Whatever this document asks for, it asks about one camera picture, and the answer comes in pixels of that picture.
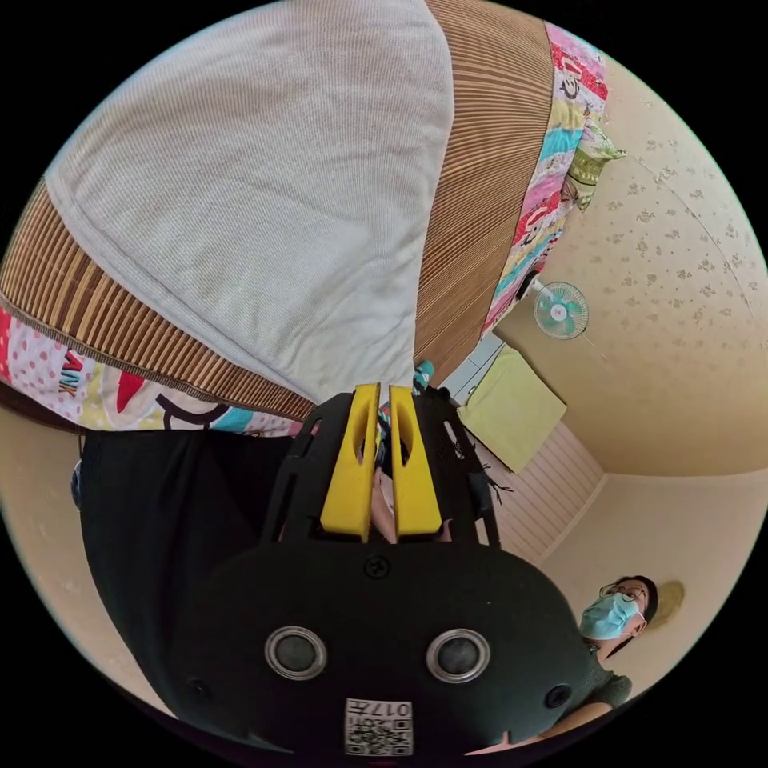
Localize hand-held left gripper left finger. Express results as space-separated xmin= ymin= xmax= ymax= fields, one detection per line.
xmin=319 ymin=382 xmax=382 ymax=536

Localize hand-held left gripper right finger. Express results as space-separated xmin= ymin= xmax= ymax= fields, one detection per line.
xmin=389 ymin=385 xmax=443 ymax=538

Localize person's left forearm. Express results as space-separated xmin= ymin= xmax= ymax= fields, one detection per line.
xmin=467 ymin=702 xmax=608 ymax=757

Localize white pants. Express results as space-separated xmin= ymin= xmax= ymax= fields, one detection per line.
xmin=45 ymin=0 xmax=452 ymax=404

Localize yellow-green cupboard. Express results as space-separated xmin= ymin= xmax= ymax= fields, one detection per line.
xmin=457 ymin=344 xmax=569 ymax=476

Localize person's body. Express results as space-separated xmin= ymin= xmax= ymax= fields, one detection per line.
xmin=70 ymin=426 xmax=661 ymax=740

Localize green electric fan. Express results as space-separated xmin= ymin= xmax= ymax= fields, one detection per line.
xmin=531 ymin=280 xmax=591 ymax=342

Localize bed with woven mat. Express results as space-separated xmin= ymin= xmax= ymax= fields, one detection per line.
xmin=0 ymin=0 xmax=629 ymax=439

